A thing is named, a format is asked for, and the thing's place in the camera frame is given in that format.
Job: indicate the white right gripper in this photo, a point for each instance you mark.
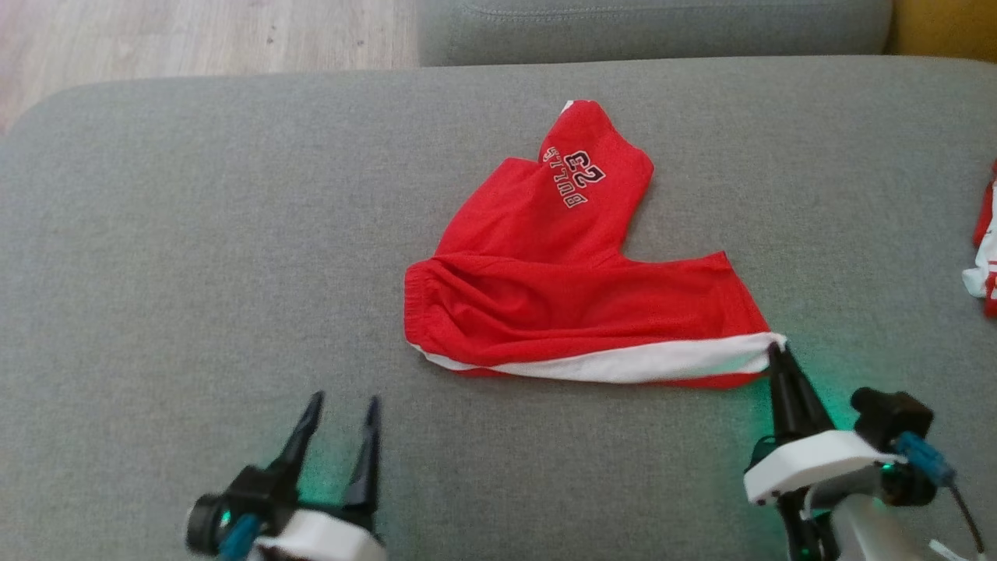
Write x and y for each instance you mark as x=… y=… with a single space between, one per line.
x=818 y=463

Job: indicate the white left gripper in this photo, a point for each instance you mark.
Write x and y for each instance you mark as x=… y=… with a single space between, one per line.
x=327 y=538

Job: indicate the red basketball jersey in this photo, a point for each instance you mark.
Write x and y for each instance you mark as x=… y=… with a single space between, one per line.
x=989 y=265

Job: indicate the red basketball shorts white stripe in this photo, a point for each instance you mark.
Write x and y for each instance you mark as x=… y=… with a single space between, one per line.
x=545 y=296

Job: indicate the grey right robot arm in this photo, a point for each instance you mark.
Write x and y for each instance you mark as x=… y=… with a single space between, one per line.
x=864 y=530

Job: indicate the grey fabric sofa seat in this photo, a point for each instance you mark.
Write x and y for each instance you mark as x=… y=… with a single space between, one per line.
x=234 y=234

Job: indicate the grey fabric sofa cushion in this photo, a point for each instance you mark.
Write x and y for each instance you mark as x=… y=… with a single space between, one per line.
x=654 y=31

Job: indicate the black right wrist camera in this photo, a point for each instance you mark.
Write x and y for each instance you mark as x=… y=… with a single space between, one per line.
x=896 y=417

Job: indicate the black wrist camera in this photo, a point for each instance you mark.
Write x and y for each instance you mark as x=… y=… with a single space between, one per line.
x=896 y=417
x=234 y=506

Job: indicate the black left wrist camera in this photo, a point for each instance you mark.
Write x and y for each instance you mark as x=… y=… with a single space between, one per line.
x=234 y=506

